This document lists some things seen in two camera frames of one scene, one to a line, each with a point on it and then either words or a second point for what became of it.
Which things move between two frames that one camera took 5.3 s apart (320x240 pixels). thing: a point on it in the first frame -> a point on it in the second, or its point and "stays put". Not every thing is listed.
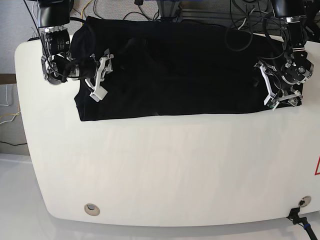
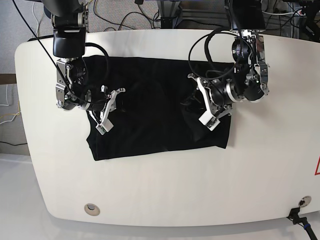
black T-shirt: x=162 y=68 -> x=160 y=109
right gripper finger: x=98 y=90 -> x=111 y=104
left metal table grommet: x=92 y=209 stays put
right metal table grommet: x=304 y=201 stays put
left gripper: x=295 y=72 -> x=222 y=92
